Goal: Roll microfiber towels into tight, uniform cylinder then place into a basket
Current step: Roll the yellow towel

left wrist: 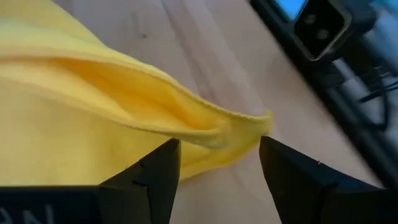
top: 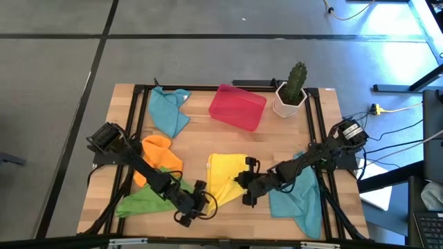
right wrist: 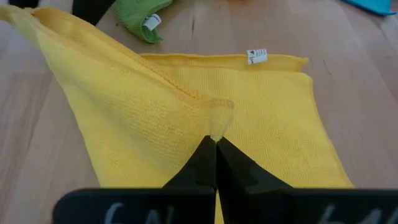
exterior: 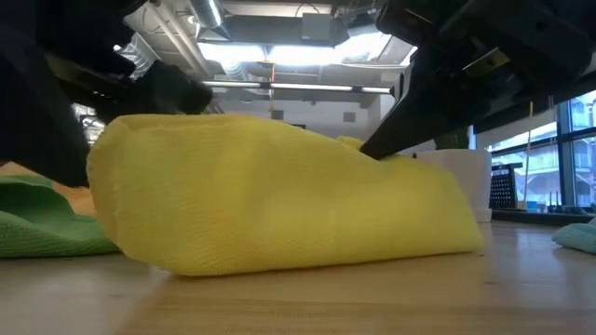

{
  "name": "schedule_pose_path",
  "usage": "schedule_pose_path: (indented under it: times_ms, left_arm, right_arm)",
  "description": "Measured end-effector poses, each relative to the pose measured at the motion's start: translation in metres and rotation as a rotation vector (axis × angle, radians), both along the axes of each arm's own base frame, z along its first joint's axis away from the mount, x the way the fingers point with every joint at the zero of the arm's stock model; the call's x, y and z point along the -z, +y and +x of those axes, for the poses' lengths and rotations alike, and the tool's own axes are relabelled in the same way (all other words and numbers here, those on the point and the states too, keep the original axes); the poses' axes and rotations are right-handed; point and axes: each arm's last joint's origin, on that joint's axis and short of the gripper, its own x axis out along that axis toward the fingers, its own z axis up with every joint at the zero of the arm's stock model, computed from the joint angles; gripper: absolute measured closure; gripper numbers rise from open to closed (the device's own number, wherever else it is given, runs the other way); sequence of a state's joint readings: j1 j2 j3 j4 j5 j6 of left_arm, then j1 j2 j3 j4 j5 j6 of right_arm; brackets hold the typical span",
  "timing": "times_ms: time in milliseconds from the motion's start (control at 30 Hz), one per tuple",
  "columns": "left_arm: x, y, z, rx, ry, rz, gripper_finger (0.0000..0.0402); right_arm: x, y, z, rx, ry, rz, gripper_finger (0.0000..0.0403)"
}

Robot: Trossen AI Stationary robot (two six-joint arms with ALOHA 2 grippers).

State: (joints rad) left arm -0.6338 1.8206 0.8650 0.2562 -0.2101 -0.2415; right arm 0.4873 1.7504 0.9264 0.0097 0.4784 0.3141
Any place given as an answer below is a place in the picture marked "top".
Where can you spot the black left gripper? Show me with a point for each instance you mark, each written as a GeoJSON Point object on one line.
{"type": "Point", "coordinates": [188, 205]}

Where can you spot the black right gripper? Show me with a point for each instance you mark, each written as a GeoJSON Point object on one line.
{"type": "Point", "coordinates": [257, 183]}

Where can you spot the yellow microfiber towel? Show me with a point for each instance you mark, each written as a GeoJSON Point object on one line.
{"type": "Point", "coordinates": [223, 176]}

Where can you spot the green microfiber towel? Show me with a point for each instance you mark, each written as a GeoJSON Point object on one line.
{"type": "Point", "coordinates": [145, 204]}

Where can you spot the pink plastic basket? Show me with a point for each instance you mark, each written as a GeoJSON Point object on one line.
{"type": "Point", "coordinates": [237, 107]}

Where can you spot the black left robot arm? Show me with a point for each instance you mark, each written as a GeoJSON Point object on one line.
{"type": "Point", "coordinates": [138, 162]}

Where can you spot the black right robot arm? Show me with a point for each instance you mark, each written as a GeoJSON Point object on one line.
{"type": "Point", "coordinates": [311, 155]}

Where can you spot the orange microfiber towel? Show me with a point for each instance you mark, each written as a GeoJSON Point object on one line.
{"type": "Point", "coordinates": [157, 152]}

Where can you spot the blue microfiber towel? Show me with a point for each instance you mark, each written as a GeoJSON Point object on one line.
{"type": "Point", "coordinates": [167, 110]}
{"type": "Point", "coordinates": [301, 207]}

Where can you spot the black crossbar with silver brackets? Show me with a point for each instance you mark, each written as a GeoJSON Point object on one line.
{"type": "Point", "coordinates": [221, 242]}

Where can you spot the white hexagonal plant pot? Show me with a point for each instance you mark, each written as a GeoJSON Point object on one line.
{"type": "Point", "coordinates": [285, 110]}

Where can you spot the green cactus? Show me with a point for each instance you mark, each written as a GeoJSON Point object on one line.
{"type": "Point", "coordinates": [296, 81]}

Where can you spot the white sheet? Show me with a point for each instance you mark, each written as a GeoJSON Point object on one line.
{"type": "Point", "coordinates": [379, 197]}

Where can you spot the black desk beam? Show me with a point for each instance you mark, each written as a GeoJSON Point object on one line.
{"type": "Point", "coordinates": [387, 180]}

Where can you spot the black desk foot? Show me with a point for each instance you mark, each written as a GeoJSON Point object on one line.
{"type": "Point", "coordinates": [394, 88]}

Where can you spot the grey floor object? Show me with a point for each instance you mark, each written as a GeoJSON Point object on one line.
{"type": "Point", "coordinates": [10, 159]}

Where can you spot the grey cloth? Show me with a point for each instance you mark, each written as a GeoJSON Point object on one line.
{"type": "Point", "coordinates": [432, 197]}

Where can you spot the black laptop keyboard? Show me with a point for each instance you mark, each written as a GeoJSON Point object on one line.
{"type": "Point", "coordinates": [431, 230]}

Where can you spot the black monitor panel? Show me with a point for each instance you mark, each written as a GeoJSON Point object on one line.
{"type": "Point", "coordinates": [432, 138]}

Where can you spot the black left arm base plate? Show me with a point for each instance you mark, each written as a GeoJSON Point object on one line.
{"type": "Point", "coordinates": [104, 159]}

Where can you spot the black aluminium table frame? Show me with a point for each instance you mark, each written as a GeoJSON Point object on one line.
{"type": "Point", "coordinates": [204, 88]}

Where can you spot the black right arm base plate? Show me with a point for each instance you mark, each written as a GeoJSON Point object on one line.
{"type": "Point", "coordinates": [346, 162]}

